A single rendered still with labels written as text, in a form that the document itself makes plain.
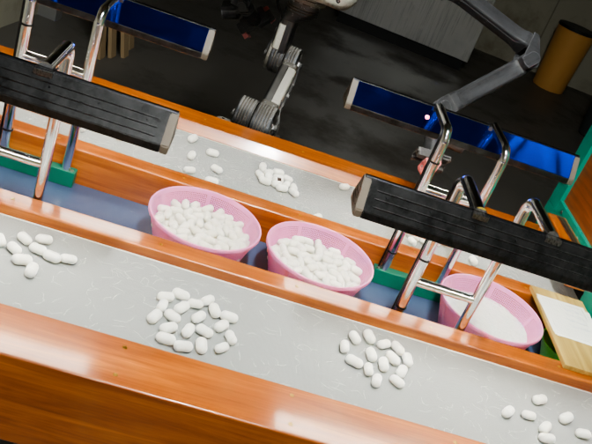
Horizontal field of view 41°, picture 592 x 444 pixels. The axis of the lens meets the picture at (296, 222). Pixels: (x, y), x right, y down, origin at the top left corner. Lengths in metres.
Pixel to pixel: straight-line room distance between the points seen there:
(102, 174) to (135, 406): 0.78
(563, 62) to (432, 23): 1.46
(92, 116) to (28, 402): 0.49
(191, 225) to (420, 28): 5.67
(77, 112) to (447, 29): 6.09
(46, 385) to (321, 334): 0.58
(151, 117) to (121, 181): 0.58
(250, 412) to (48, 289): 0.45
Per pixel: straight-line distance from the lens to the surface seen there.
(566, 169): 2.12
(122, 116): 1.41
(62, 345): 1.37
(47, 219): 1.68
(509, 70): 2.56
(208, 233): 1.82
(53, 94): 1.43
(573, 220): 2.43
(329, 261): 1.89
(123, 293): 1.56
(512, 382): 1.81
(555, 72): 8.12
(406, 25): 7.33
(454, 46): 7.36
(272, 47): 2.69
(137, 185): 1.97
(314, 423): 1.39
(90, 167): 1.97
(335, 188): 2.26
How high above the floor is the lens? 1.66
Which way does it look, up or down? 27 degrees down
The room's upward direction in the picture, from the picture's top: 22 degrees clockwise
